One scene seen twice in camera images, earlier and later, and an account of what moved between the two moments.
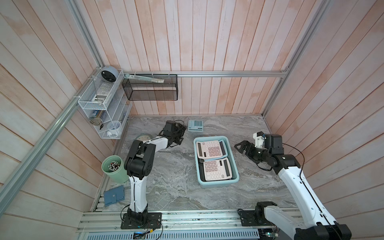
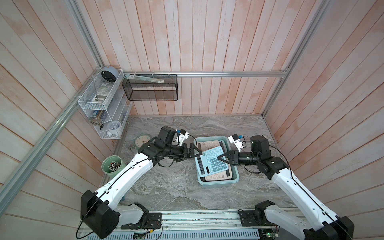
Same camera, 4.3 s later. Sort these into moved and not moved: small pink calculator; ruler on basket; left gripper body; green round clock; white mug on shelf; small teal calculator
Moved: small teal calculator; left gripper body
Not moved: small pink calculator; ruler on basket; white mug on shelf; green round clock
